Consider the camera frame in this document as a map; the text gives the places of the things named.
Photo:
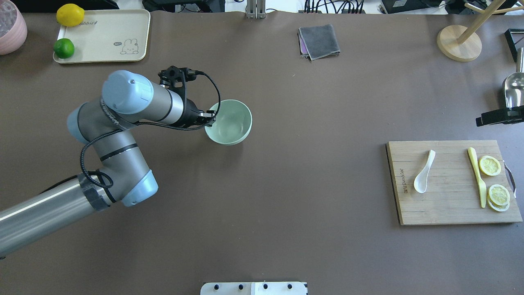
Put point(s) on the pink bowl with ice cubes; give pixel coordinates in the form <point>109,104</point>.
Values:
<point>13,29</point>

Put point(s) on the lower lemon slice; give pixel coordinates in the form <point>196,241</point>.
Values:
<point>489,165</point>

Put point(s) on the grey folded cloth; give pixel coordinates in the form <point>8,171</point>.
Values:
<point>318,42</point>

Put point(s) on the white ceramic spoon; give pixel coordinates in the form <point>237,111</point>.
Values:
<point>420,181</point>

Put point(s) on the mint green bowl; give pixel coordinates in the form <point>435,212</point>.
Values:
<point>233,123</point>

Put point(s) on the green lime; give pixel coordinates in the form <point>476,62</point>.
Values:
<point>64,48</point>

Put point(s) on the metal scoop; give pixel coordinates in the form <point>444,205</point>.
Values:
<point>514,84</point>

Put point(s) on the yellow lemon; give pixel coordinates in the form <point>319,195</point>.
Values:
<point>70,15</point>

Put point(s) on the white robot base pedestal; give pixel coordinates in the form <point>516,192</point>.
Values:
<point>255,288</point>

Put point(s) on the upper lemon slice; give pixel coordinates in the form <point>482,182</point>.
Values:
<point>498,198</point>

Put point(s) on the beige cartoon tray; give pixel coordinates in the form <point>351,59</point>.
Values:
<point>108,36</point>

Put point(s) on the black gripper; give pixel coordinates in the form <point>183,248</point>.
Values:
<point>190,116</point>

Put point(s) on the bamboo cutting board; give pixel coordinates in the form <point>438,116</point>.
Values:
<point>452,195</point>

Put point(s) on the wooden stand with round base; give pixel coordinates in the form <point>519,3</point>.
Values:
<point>461,43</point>

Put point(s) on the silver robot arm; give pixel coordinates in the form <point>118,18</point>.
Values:
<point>113,168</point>

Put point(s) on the yellow plastic knife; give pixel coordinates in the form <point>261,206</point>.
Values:
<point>482,188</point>

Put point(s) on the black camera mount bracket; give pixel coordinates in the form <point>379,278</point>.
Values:
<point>506,116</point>

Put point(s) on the lemon slice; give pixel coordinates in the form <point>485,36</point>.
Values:
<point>489,165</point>
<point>498,198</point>

